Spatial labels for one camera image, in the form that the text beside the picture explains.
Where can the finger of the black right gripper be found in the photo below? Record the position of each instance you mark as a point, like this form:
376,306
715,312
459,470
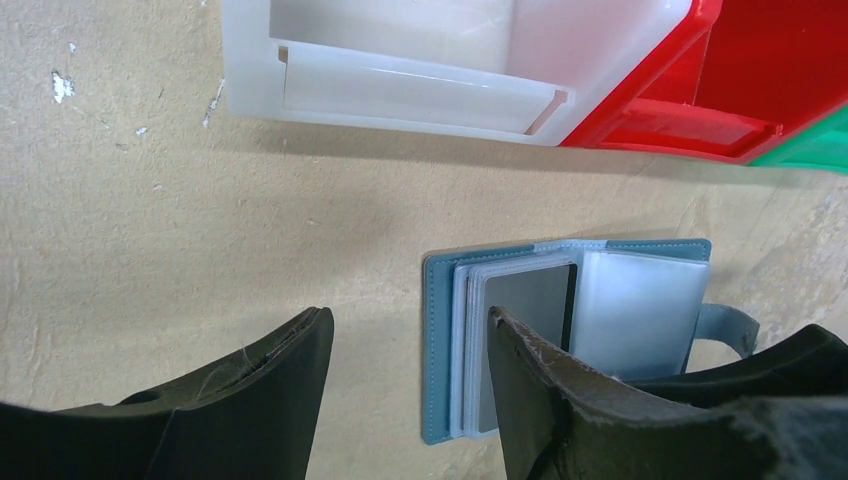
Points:
810,363

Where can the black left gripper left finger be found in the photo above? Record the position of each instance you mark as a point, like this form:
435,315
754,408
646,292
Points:
251,414

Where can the red plastic bin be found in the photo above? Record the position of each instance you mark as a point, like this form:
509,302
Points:
733,81

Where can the white plastic bin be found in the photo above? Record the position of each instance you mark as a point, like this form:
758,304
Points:
526,72

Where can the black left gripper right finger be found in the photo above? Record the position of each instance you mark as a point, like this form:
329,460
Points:
562,419

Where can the blue card holder wallet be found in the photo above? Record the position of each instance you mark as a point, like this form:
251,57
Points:
638,308

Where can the green plastic bin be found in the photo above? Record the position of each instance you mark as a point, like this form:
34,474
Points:
822,146

